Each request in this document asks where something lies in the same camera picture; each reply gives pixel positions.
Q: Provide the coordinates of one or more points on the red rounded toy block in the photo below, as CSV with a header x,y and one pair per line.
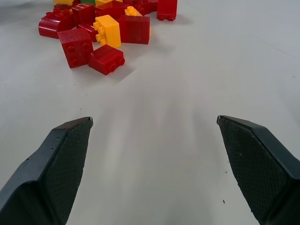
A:
x,y
52,24

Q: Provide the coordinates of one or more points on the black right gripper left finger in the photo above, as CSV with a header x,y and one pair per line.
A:
x,y
58,168

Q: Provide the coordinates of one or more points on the green plastic building brick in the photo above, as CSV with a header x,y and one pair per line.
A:
x,y
87,2

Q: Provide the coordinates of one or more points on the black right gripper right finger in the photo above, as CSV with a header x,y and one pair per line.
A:
x,y
255,168

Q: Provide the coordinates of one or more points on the red toy building block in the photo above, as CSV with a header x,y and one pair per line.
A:
x,y
106,59
61,7
167,9
134,29
74,48
83,14
110,10
89,30

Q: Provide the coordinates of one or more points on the yellow toy building block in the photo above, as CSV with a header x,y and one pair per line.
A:
x,y
63,2
105,2
132,11
108,30

